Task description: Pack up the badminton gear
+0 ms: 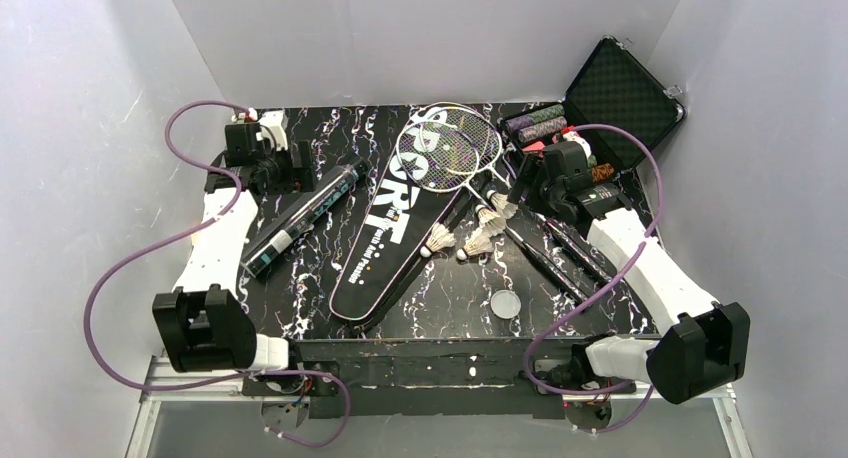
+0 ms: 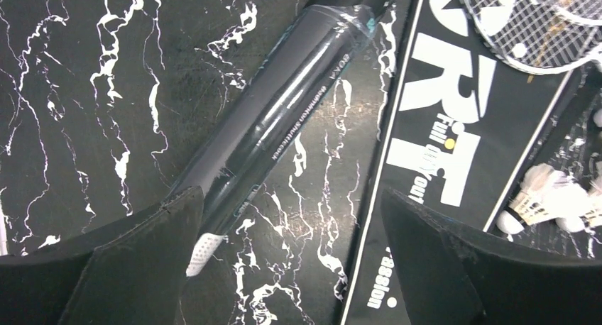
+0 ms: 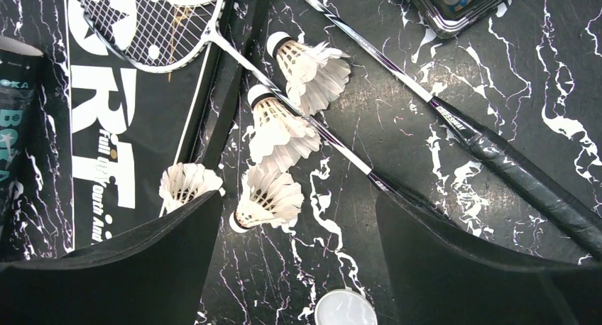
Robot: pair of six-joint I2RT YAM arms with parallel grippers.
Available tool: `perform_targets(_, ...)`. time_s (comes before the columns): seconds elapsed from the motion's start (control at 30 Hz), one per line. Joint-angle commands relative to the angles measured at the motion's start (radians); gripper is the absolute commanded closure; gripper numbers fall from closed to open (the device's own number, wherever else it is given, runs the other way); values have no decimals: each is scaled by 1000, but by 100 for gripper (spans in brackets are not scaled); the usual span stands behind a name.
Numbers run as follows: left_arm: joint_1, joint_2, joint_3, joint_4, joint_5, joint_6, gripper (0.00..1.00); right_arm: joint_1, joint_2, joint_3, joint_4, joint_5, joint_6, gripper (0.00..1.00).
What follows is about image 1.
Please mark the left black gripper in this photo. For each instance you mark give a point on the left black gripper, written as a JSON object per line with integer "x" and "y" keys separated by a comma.
{"x": 302, "y": 165}

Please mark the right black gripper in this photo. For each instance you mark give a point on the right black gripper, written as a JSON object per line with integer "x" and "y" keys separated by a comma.
{"x": 530, "y": 173}

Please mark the white feather shuttlecock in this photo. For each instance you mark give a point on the white feather shuttlecock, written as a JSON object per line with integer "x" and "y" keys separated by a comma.
{"x": 489, "y": 221}
{"x": 478, "y": 243}
{"x": 440, "y": 238}
{"x": 505, "y": 204}

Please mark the black shuttlecock tube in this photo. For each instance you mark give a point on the black shuttlecock tube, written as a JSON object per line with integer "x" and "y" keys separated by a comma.
{"x": 274, "y": 239}

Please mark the clear tube lid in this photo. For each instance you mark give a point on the clear tube lid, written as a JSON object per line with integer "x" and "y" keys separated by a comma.
{"x": 505, "y": 304}

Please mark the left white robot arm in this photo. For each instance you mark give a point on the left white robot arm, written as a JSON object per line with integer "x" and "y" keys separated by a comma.
{"x": 202, "y": 324}

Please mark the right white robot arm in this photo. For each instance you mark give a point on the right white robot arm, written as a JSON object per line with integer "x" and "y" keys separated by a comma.
{"x": 703, "y": 343}

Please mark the white badminton racket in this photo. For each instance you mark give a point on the white badminton racket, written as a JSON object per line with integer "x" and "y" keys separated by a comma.
{"x": 439, "y": 158}
{"x": 489, "y": 146}

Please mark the black poker chip case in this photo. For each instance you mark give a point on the black poker chip case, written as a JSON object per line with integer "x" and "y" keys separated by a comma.
{"x": 612, "y": 87}

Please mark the black racket bag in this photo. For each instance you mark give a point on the black racket bag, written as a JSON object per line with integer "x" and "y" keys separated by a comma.
{"x": 397, "y": 223}

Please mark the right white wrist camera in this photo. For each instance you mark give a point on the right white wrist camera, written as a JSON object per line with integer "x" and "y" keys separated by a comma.
{"x": 570, "y": 135}

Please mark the aluminium rail frame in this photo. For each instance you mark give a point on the aluminium rail frame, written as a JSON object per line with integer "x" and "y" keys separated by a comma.
{"x": 218, "y": 386}

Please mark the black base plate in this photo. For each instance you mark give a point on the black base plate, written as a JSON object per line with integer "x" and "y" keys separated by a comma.
{"x": 426, "y": 377}

